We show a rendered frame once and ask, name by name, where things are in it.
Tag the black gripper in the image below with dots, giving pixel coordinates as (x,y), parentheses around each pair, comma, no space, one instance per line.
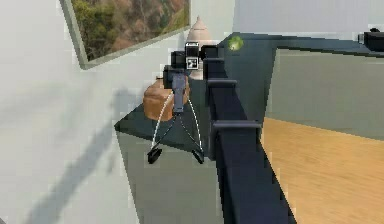
(178,86)

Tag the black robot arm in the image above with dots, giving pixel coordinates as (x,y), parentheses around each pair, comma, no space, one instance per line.
(236,156)

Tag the dark grey kitchen counter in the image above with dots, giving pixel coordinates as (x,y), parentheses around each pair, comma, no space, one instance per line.
(300,83)

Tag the brown bread loaf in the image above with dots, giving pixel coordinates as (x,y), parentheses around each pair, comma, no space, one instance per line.
(156,101)

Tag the pale pink vase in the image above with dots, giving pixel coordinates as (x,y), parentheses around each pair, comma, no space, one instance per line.
(199,33)

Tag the green round fruit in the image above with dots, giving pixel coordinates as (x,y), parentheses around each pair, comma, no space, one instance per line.
(235,43)

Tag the framed landscape picture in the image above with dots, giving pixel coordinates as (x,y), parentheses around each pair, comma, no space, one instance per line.
(128,28)

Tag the black appliance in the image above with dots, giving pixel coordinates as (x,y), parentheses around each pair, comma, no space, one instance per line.
(372,40)

